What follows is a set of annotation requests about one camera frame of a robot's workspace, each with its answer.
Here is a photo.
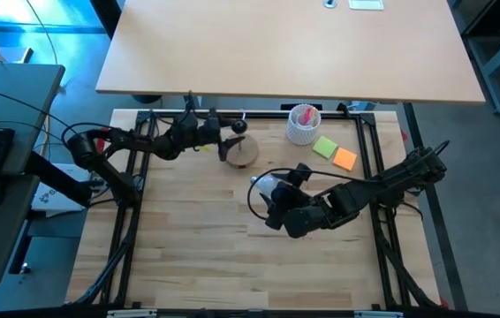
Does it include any white desk outlet plate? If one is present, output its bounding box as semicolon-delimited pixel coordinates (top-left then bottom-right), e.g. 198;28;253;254
348;0;385;11

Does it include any black metal table frame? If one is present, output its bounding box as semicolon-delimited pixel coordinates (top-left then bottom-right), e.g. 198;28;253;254
66;103;470;310

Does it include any black desk bracket bar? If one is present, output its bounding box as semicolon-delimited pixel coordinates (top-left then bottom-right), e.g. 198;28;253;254
24;149;93;208

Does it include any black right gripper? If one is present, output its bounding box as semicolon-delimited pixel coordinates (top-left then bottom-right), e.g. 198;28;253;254
260;163;335;239

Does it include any white textured pen cup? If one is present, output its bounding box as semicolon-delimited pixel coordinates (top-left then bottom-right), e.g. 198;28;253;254
285;103;322;146

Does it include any wooden base lamp stand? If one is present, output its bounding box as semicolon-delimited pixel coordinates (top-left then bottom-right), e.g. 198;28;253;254
224;118;261;169

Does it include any green sticky note pad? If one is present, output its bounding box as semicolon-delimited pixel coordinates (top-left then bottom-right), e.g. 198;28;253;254
312;135;338;159

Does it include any light wooden desk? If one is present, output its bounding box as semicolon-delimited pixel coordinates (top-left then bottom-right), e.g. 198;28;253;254
95;0;486;106

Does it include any silver aluminium bracket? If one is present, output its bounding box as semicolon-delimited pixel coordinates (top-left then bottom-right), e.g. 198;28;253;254
107;308;158;318
353;310;405;318

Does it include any orange sticky note pad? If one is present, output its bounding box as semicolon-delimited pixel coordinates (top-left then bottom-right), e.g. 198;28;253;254
332;147;359;172

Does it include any grey side desk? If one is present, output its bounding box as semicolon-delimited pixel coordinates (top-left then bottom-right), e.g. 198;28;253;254
0;61;66;288

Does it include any white lightbulb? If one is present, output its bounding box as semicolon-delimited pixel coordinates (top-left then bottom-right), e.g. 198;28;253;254
249;174;283;200

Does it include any white printed cardboard box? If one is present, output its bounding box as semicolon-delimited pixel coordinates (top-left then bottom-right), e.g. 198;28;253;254
31;163;95;218

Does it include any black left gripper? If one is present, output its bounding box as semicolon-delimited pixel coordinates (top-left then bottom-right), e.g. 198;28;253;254
178;112;246;163

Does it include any grey flat box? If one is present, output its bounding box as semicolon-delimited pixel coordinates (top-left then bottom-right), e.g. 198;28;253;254
0;42;34;64

